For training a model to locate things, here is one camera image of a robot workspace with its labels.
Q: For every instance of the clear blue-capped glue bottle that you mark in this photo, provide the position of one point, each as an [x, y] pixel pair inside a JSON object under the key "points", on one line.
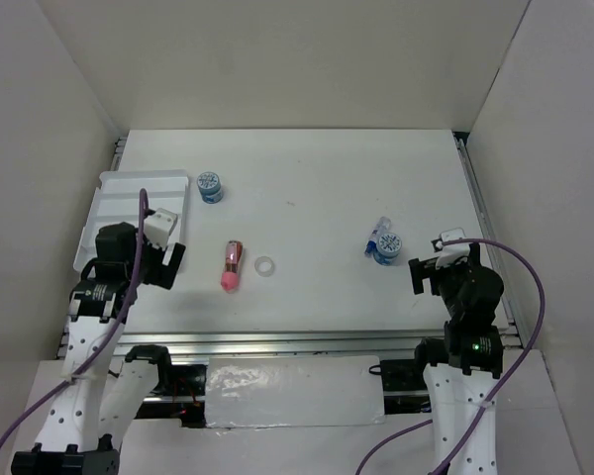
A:
{"points": [[381, 227]]}

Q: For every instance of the white foil-edged board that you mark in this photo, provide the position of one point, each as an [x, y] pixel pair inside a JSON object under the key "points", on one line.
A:
{"points": [[316, 391]]}

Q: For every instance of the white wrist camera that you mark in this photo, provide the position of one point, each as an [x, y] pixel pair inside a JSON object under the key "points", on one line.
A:
{"points": [[455, 249], [159, 225]]}

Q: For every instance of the aluminium table rail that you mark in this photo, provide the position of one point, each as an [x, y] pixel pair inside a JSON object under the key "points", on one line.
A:
{"points": [[187, 347]]}

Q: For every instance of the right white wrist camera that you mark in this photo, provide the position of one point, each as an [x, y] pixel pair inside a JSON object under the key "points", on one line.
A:
{"points": [[455, 249]]}

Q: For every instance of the clear tape roll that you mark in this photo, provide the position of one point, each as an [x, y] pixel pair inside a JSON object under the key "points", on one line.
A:
{"points": [[264, 266]]}

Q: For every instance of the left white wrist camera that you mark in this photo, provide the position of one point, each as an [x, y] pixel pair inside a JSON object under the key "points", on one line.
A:
{"points": [[159, 225]]}

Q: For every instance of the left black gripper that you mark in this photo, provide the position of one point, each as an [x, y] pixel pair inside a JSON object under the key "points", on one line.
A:
{"points": [[168, 275]]}

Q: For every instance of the pink-capped marker tube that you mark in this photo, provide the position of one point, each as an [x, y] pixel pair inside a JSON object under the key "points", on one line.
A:
{"points": [[230, 277]]}

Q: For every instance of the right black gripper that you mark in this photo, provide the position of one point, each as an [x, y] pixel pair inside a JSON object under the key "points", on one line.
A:
{"points": [[423, 267]]}

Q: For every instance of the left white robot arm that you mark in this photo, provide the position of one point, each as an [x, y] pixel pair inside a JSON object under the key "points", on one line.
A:
{"points": [[86, 423]]}

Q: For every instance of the white compartment tray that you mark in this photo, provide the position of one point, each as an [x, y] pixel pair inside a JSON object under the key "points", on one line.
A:
{"points": [[116, 201]]}

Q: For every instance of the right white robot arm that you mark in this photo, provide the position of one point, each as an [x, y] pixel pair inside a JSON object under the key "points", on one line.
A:
{"points": [[461, 367]]}

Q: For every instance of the blue paint jar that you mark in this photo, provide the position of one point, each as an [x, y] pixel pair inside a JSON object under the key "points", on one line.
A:
{"points": [[388, 247], [210, 187]]}

